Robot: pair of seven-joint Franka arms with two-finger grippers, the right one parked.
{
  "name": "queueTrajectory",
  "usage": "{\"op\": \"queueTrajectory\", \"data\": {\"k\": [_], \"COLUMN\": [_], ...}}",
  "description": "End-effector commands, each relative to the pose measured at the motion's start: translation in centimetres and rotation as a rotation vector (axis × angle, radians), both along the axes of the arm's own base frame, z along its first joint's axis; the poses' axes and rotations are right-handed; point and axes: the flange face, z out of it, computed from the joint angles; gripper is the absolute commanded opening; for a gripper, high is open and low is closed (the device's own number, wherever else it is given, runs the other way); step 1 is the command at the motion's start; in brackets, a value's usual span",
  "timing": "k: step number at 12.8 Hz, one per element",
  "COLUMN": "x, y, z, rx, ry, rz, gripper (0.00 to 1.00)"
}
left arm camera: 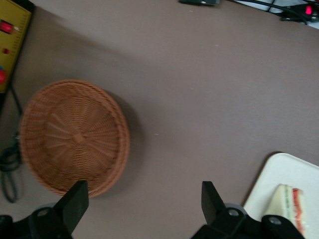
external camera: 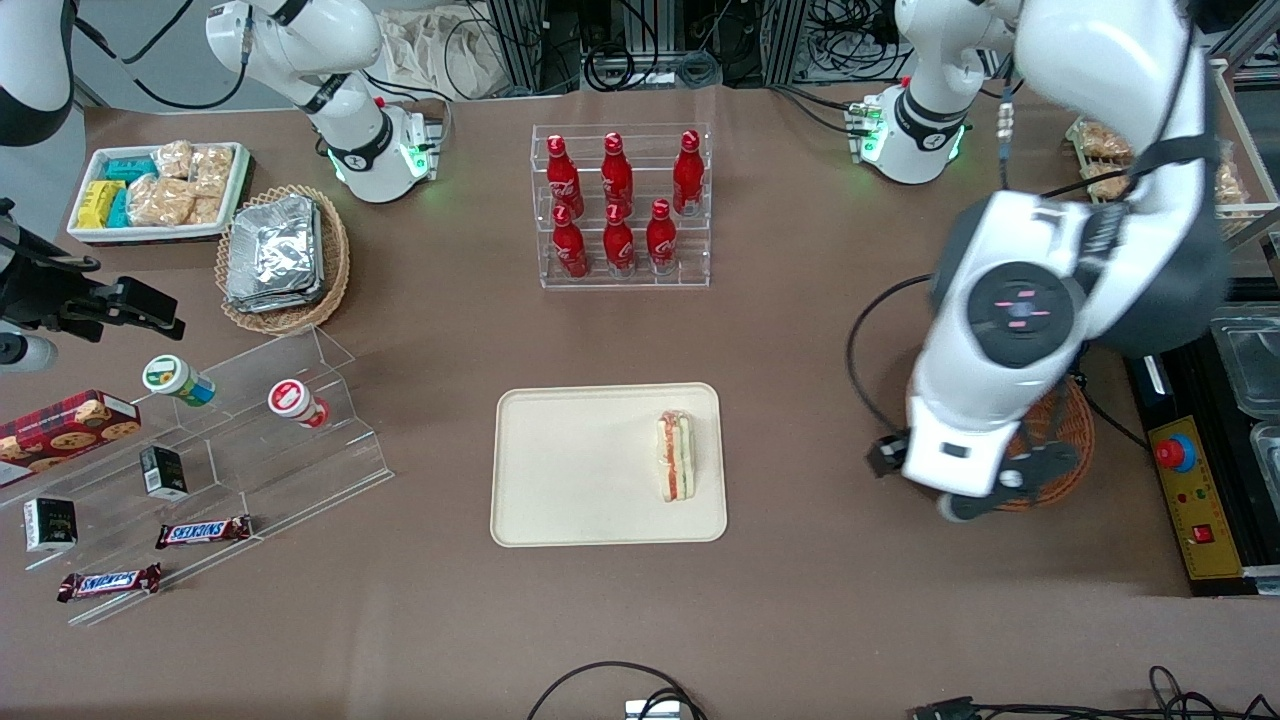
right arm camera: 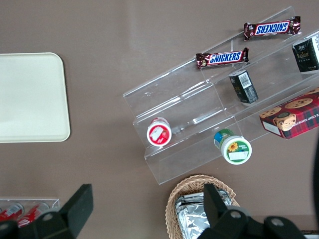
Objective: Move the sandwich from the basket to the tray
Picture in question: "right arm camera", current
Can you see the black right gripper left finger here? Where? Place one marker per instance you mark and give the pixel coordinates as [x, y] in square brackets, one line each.
[77, 209]

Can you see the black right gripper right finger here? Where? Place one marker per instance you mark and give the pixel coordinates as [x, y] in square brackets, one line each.
[215, 209]

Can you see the light tan wicker basket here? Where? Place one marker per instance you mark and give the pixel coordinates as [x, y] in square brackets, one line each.
[172, 206]

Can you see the cream rectangular serving tray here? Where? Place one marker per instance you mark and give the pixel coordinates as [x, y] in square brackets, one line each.
[32, 99]

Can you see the clear acrylic bottle rack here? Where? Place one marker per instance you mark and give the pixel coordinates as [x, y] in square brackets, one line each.
[53, 201]

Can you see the stack of foil containers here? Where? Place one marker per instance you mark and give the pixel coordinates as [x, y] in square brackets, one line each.
[192, 219]

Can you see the green-lid yogurt cup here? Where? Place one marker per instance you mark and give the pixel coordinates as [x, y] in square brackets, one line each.
[235, 152]

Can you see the red-lid yogurt cup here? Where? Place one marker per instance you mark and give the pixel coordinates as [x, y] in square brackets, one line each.
[158, 134]

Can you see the clear acrylic stepped shelf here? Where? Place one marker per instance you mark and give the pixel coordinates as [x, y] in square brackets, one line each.
[174, 99]

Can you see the red tartan cookie box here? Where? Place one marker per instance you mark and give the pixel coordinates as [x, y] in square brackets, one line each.
[294, 119]

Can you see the small black drink carton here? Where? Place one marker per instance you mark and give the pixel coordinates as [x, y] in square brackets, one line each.
[244, 87]
[307, 53]

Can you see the Snickers chocolate bar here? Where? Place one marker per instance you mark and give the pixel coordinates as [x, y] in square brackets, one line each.
[224, 58]
[271, 29]

